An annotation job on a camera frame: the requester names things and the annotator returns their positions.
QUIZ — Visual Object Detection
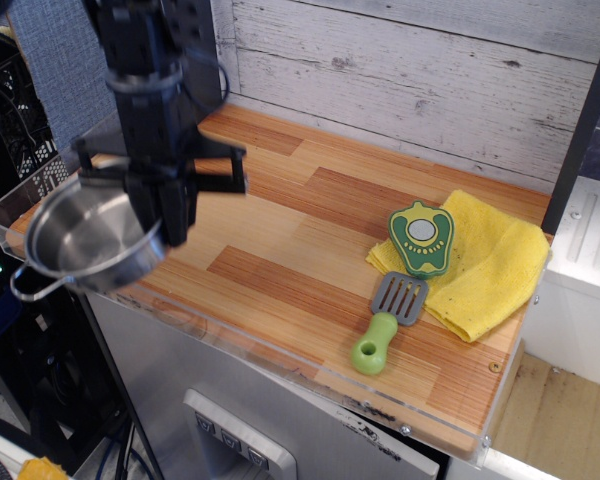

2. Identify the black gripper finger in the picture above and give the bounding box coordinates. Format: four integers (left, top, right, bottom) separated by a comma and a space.
124, 174, 161, 232
157, 178, 197, 247

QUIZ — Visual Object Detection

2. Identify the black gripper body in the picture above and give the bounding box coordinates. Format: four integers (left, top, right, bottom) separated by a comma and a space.
73, 74, 247, 196

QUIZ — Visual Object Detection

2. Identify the silver metal pot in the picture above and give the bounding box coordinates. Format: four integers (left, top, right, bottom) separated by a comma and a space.
10, 175, 169, 302

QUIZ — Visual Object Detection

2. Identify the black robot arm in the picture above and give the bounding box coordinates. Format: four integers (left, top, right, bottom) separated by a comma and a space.
73, 1, 247, 247

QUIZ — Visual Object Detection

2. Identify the black plastic crate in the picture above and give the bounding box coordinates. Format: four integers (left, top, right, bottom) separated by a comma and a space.
0, 49, 61, 181

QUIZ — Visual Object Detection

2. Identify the clear acrylic table guard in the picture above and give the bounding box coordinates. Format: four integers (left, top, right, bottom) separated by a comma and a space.
0, 59, 541, 469

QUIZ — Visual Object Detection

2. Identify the silver toy fridge cabinet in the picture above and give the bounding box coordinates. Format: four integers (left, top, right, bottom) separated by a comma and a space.
87, 294, 449, 479

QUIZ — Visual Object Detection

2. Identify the grey green toy spatula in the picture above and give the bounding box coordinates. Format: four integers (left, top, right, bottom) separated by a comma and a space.
350, 272, 429, 375

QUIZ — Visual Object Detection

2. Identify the green toy pepper slice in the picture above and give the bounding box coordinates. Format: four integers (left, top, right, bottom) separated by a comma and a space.
388, 200, 454, 279

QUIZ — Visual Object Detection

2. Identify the grey dispenser button panel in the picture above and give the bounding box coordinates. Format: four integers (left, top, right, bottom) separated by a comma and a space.
183, 389, 298, 479

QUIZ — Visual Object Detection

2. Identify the yellow folded cloth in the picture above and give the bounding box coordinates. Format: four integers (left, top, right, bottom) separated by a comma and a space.
365, 189, 551, 344

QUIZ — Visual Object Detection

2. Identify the white toy sink unit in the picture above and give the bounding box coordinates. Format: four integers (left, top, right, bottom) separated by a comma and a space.
521, 177, 600, 384

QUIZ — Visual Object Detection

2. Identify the black vertical post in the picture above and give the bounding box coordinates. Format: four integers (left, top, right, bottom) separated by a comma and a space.
169, 1, 224, 123

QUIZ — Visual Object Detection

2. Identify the black cable loop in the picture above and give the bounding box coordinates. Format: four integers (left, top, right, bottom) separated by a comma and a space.
182, 47, 231, 116

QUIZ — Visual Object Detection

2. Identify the dark right frame post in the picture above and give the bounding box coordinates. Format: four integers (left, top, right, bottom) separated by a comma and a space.
541, 59, 600, 235

